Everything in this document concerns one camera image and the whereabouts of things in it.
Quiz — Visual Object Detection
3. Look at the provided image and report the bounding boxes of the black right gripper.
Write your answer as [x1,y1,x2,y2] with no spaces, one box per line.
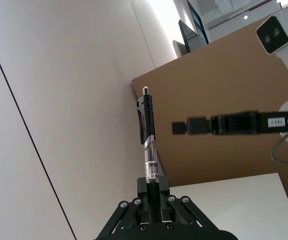
[171,110,288,137]

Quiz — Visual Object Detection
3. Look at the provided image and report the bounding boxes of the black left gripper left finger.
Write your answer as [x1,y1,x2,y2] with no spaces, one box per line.
[99,176,150,238]

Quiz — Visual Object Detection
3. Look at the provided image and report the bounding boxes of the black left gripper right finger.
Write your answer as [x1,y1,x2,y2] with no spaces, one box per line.
[158,175,218,232]

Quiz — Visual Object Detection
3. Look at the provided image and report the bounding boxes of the black and clear pen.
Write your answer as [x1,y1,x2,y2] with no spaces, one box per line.
[136,85,163,223]

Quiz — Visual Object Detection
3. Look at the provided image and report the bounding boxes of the brown cardboard board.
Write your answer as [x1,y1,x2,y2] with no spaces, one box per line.
[131,1,288,188]

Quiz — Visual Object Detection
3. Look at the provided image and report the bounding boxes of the white cabinet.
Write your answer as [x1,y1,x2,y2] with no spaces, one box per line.
[169,172,288,240]

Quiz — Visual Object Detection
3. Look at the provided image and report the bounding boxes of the dark flat monitor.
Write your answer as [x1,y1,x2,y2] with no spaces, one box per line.
[185,0,207,45]
[178,19,192,54]

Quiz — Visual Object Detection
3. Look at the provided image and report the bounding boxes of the white background shelf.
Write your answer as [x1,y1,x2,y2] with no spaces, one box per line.
[198,0,288,44]

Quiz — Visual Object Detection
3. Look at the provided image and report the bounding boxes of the thin grey gripper cable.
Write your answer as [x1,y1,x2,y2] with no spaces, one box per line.
[270,117,288,166]

